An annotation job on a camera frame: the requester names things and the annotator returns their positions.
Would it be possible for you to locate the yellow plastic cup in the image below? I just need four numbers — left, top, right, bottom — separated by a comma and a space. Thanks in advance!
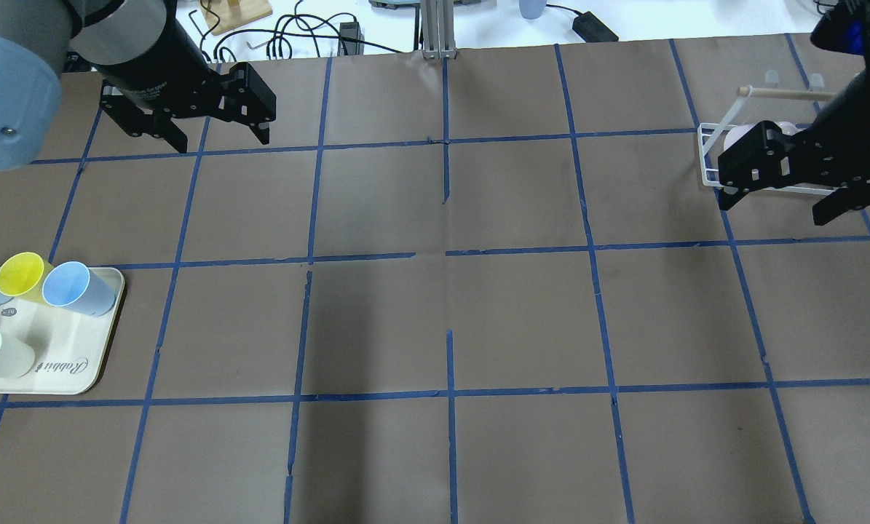
0, 252, 53, 306

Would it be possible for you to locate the blue cup near pink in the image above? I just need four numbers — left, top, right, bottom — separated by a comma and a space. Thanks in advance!
41, 261, 118, 317

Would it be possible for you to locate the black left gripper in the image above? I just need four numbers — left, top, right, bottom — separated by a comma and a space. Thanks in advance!
96, 21, 276, 154

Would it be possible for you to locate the wooden cup stand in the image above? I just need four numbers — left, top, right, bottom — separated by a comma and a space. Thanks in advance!
198, 0, 274, 34

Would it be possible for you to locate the blue cup on desk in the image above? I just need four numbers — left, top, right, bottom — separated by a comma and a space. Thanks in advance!
518, 0, 547, 20

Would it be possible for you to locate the white wire dish rack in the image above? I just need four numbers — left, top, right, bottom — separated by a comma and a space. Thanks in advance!
697, 69, 835, 189

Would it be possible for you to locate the pink plastic cup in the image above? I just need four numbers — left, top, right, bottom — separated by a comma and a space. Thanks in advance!
723, 122, 800, 152

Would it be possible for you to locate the aluminium frame post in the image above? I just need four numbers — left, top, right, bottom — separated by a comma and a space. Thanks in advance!
420, 0, 457, 60

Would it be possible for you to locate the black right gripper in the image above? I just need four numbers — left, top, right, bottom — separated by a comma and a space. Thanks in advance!
719, 73, 870, 226

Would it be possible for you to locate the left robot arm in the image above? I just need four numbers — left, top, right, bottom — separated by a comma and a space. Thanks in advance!
0, 1, 276, 172

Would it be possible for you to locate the black adapter on desk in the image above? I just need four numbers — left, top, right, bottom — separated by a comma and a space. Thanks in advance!
572, 11, 619, 43

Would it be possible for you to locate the cream plastic tray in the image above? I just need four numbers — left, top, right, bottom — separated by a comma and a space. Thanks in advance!
0, 266, 126, 395

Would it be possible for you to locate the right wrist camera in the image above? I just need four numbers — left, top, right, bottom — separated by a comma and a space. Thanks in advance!
810, 1, 870, 56

